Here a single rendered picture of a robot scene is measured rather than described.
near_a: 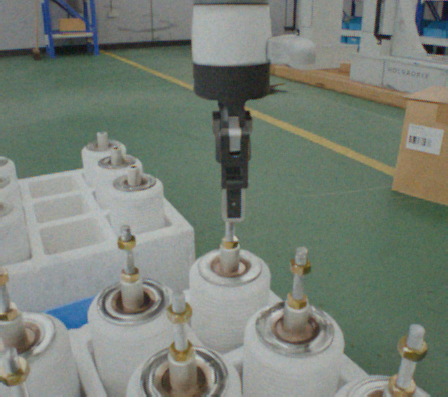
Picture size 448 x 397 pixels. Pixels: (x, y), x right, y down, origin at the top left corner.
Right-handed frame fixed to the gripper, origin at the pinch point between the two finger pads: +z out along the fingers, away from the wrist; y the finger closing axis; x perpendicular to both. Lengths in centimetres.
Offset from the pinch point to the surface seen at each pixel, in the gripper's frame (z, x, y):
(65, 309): 23.0, -25.0, -9.1
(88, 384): 16.5, -15.2, 10.6
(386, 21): -11, 108, -231
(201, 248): 35, -5, -45
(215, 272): 9.3, -2.0, 1.1
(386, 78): 22, 106, -215
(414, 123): 13, 57, -75
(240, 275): 9.3, 0.9, 1.7
